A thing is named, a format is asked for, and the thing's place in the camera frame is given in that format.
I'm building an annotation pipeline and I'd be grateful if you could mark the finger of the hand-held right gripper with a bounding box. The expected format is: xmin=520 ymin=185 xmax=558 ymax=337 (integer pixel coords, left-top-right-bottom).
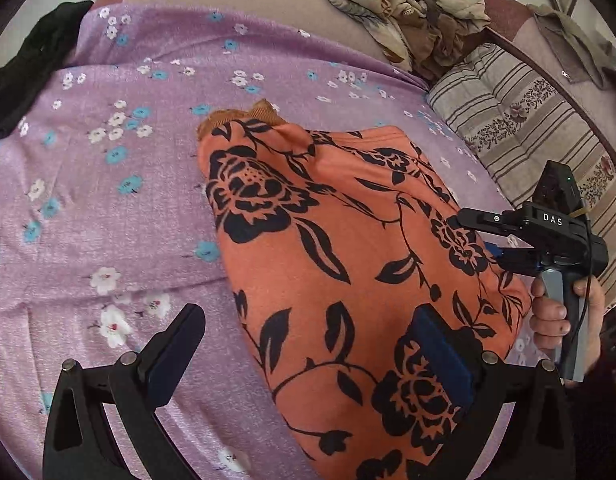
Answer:
xmin=457 ymin=207 xmax=527 ymax=235
xmin=485 ymin=242 xmax=545 ymax=278

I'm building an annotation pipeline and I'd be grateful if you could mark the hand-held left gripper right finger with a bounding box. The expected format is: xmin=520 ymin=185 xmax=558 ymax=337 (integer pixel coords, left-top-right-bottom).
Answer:
xmin=407 ymin=304 xmax=577 ymax=480

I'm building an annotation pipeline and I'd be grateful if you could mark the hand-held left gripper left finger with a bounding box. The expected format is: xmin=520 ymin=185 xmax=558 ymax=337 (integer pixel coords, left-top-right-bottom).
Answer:
xmin=42 ymin=303 xmax=207 ymax=480

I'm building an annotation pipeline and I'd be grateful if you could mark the orange black floral garment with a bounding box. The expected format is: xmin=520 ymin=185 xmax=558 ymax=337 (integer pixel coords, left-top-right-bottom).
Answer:
xmin=195 ymin=101 xmax=534 ymax=480

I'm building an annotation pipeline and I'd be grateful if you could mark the person's right hand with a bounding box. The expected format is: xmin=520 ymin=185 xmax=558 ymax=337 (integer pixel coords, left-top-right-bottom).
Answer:
xmin=530 ymin=275 xmax=605 ymax=390

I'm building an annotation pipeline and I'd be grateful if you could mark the striped floral pillow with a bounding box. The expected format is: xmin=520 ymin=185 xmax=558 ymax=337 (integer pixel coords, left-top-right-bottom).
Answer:
xmin=427 ymin=42 xmax=616 ymax=312

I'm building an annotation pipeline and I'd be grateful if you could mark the purple floral bed sheet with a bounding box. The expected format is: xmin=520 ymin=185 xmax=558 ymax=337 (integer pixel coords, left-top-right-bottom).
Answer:
xmin=0 ymin=2 xmax=554 ymax=480

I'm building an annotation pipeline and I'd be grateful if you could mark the grey garment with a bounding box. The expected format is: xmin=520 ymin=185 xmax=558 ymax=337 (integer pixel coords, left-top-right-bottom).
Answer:
xmin=527 ymin=2 xmax=616 ymax=92

